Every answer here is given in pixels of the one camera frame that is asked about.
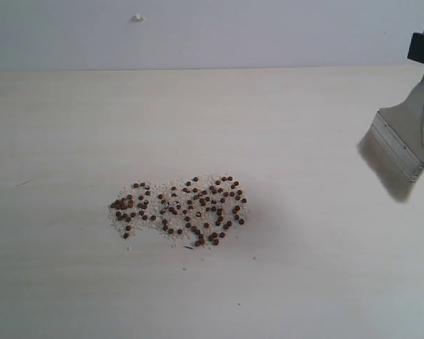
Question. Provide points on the white paint brush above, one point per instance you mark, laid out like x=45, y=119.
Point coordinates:
x=393, y=146

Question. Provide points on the pile of brown beans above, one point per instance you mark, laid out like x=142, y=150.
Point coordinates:
x=202, y=209

